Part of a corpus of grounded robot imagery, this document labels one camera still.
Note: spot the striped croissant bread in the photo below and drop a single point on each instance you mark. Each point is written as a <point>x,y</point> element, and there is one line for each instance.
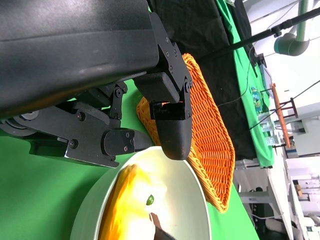
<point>120,200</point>

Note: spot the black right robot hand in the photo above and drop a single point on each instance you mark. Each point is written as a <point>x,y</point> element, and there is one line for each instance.
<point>162,232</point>

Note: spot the black boom pole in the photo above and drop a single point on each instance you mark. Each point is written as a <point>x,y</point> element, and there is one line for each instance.
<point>250,41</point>

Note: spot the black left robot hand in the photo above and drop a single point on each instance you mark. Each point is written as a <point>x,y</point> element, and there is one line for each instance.
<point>62,50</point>

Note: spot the clear plastic box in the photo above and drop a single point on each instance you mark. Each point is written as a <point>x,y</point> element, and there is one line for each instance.
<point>270,140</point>
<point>266,125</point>

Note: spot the green tablecloth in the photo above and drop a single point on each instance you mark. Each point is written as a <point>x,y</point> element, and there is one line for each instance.
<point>240,62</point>
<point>37,187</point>

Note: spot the grey round bowl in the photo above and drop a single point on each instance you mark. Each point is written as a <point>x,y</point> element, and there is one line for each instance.
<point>187,200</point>

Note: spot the small colourful toy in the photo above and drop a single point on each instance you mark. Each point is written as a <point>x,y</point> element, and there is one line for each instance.
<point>256,97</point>

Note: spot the orange wicker basket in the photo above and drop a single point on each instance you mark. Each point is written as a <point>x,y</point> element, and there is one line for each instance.
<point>212,140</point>

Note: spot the black backdrop cloth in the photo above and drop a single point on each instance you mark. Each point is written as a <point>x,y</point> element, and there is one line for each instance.
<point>212,37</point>

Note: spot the white metal workbench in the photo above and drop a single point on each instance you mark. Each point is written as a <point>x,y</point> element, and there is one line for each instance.
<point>275,180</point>

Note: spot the brown wooden chair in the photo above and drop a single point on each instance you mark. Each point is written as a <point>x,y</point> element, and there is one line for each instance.
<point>281,117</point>

